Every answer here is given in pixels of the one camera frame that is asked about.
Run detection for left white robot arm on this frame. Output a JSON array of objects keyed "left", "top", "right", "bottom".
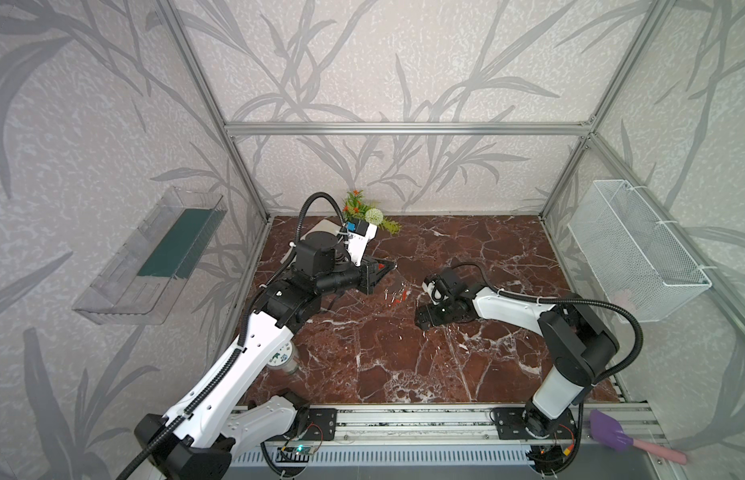
[{"left": 120, "top": 226, "right": 396, "bottom": 479}]

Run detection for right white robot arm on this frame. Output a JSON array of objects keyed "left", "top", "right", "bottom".
[{"left": 416, "top": 278, "right": 620, "bottom": 438}]

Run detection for white flower pot plant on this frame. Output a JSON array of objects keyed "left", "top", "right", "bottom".
[{"left": 342, "top": 190, "right": 402, "bottom": 235}]

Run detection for left green circuit board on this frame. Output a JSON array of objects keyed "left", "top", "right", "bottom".
[{"left": 276, "top": 442, "right": 322, "bottom": 463}]

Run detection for purple pink spatula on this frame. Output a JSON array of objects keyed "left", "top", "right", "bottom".
[{"left": 590, "top": 410, "right": 688, "bottom": 465}]

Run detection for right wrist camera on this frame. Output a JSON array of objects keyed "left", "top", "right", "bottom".
[{"left": 423, "top": 268, "right": 468, "bottom": 304}]

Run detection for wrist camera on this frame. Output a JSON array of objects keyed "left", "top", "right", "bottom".
[
  {"left": 423, "top": 268, "right": 468, "bottom": 304},
  {"left": 344, "top": 219, "right": 378, "bottom": 266}
]

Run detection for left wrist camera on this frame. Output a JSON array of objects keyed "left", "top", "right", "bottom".
[{"left": 344, "top": 219, "right": 378, "bottom": 266}]

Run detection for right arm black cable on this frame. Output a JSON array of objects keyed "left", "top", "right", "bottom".
[{"left": 449, "top": 262, "right": 645, "bottom": 385}]

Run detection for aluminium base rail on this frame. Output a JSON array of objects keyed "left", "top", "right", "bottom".
[{"left": 294, "top": 403, "right": 689, "bottom": 479}]

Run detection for right circuit board wires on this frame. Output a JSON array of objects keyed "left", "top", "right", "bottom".
[{"left": 525, "top": 440, "right": 581, "bottom": 478}]

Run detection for white wire mesh basket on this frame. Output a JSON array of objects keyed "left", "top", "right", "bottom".
[{"left": 569, "top": 180, "right": 712, "bottom": 323}]

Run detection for aluminium frame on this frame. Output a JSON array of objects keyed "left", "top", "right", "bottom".
[{"left": 155, "top": 0, "right": 745, "bottom": 349}]

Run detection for clear plastic wall tray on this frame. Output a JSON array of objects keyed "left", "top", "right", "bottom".
[{"left": 72, "top": 187, "right": 228, "bottom": 326}]

